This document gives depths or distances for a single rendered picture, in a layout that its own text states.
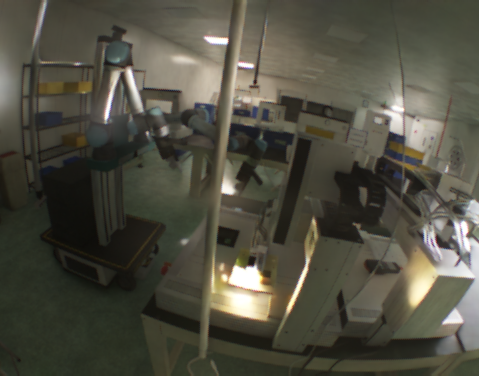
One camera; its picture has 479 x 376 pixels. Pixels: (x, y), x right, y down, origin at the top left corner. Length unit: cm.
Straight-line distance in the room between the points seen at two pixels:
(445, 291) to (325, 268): 34
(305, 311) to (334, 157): 43
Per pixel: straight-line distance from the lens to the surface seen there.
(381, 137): 675
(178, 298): 83
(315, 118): 302
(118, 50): 123
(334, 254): 59
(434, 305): 73
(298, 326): 77
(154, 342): 106
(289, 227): 68
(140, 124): 124
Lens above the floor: 148
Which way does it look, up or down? 22 degrees down
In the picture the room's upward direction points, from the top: 10 degrees clockwise
